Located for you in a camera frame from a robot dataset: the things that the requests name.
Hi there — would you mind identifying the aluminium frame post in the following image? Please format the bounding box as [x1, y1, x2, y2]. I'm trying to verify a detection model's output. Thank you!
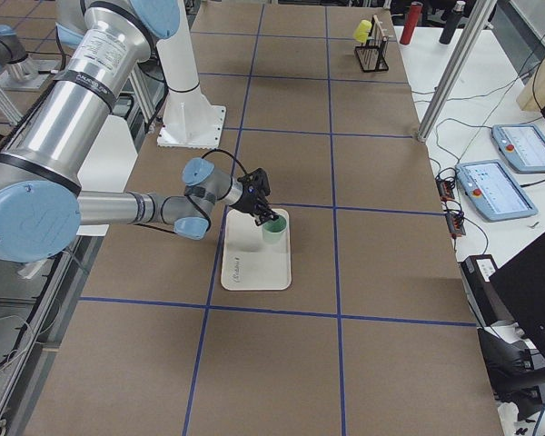
[416, 0, 497, 143]

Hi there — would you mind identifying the orange terminal board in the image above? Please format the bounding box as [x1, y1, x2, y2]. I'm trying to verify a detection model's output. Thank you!
[435, 175, 466, 240]

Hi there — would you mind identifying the black bottle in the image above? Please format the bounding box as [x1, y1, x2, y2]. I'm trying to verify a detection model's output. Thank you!
[439, 0, 466, 45]

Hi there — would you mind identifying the pale green cup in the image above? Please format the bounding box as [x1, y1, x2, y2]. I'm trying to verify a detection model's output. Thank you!
[262, 215, 287, 244]

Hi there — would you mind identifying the red bottle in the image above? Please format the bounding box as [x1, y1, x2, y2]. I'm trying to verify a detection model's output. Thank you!
[399, 1, 423, 45]

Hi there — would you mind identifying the yellow cup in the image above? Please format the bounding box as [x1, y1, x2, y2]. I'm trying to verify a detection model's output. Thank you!
[352, 19, 373, 45]

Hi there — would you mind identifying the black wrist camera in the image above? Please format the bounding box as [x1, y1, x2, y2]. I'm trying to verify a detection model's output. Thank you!
[244, 168, 271, 196]

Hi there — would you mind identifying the black wire cup rack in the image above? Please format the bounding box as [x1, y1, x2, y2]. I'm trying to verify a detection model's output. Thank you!
[354, 38, 389, 73]

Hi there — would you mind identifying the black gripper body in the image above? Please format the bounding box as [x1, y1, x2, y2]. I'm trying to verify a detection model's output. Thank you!
[233, 176, 270, 215]

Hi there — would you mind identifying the cream rabbit tray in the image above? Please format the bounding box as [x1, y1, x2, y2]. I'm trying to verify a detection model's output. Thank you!
[221, 209, 292, 291]

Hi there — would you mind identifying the near blue teach pendant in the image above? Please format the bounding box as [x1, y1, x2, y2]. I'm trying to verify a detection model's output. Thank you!
[455, 160, 539, 222]

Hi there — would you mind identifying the far blue teach pendant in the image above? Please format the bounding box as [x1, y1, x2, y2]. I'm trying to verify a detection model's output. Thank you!
[491, 124, 545, 173]

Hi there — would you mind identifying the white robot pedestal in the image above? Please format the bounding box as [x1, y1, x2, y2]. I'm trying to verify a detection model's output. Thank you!
[157, 1, 226, 149]

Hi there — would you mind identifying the black cardboard box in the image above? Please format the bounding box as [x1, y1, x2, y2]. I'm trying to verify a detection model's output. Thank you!
[460, 254, 510, 326]

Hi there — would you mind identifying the blue teach pendant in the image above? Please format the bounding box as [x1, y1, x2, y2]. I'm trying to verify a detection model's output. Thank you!
[491, 124, 545, 173]
[455, 160, 539, 222]

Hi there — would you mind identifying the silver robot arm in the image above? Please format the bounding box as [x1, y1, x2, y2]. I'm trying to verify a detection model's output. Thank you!
[0, 1, 278, 263]

